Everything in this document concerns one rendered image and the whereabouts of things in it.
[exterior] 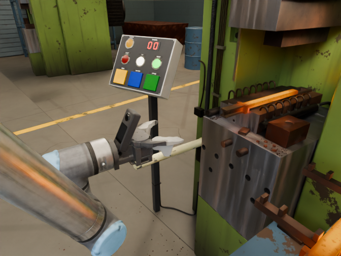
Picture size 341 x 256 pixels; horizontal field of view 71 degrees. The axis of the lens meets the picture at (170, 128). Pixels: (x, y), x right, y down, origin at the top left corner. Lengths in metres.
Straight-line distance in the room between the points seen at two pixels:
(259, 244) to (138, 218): 1.11
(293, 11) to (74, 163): 0.77
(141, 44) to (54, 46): 4.38
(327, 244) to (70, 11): 5.37
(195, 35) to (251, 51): 4.43
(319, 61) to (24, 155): 1.21
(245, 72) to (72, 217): 0.95
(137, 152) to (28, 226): 1.43
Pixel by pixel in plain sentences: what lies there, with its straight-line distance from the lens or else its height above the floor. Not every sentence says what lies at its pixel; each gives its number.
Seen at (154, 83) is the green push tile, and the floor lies 1.01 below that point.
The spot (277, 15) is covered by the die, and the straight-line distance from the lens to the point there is 0.84.
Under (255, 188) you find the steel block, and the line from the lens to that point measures 0.95.
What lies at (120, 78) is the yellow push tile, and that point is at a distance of 1.29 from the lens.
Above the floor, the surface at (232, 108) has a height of 1.01.
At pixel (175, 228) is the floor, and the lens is 1.75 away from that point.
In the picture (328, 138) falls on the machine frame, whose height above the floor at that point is 0.94.
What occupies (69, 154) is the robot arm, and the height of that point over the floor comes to 1.02.
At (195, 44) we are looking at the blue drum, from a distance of 5.61.
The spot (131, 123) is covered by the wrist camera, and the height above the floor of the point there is 1.06.
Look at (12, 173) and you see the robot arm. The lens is 0.42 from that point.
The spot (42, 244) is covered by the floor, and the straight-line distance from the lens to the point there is 1.86.
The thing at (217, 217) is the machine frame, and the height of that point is 0.44.
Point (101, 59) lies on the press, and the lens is 5.76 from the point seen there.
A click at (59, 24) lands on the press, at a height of 1.00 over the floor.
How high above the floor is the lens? 1.34
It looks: 27 degrees down
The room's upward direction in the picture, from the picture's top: straight up
